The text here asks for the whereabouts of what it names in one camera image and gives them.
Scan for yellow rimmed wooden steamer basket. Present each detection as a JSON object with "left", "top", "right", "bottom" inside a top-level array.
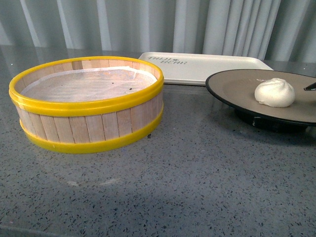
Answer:
[{"left": 9, "top": 56, "right": 164, "bottom": 154}]

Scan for grey pleated curtain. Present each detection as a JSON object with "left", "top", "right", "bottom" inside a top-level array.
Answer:
[{"left": 0, "top": 0, "right": 316, "bottom": 63}]

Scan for white steamer liner cloth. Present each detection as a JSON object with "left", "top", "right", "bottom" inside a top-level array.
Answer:
[{"left": 21, "top": 66, "right": 157, "bottom": 102}]

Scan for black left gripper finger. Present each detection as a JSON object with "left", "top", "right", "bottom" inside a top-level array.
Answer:
[{"left": 304, "top": 83, "right": 316, "bottom": 91}]

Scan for beige plate with black rim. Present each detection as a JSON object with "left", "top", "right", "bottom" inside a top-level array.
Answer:
[{"left": 205, "top": 69, "right": 316, "bottom": 133}]

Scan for white rectangular tray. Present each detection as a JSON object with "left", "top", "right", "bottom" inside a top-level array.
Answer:
[{"left": 139, "top": 52, "right": 271, "bottom": 86}]

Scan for white steamed bun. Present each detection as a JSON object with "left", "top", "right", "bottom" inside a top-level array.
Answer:
[{"left": 254, "top": 78, "right": 296, "bottom": 108}]

